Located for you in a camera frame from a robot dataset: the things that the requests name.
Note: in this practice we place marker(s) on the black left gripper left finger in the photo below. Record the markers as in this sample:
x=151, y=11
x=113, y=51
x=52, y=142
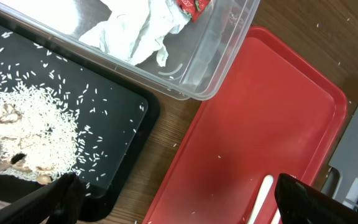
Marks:
x=59, y=202

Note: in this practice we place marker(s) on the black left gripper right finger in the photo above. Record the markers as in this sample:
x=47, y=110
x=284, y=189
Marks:
x=298, y=203

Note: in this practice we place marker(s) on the white plastic fork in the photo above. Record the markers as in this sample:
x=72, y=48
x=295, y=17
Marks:
x=276, y=218

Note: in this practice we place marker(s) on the white plastic spoon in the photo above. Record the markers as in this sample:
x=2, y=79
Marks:
x=260, y=199

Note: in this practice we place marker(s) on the white rice pile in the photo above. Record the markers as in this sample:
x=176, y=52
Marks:
x=38, y=134

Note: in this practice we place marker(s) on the white tissue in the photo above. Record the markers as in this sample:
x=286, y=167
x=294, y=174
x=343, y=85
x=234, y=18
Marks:
x=136, y=29

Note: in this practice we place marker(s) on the red snack wrapper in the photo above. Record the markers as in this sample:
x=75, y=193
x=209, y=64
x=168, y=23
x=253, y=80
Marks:
x=193, y=8

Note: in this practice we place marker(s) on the black food waste tray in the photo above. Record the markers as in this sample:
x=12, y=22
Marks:
x=115, y=118

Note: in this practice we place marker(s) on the red plastic tray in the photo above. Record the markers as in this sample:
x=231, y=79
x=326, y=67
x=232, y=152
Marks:
x=273, y=114

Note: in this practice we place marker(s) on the clear plastic bin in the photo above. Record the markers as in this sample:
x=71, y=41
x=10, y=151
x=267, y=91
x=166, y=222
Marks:
x=199, y=56

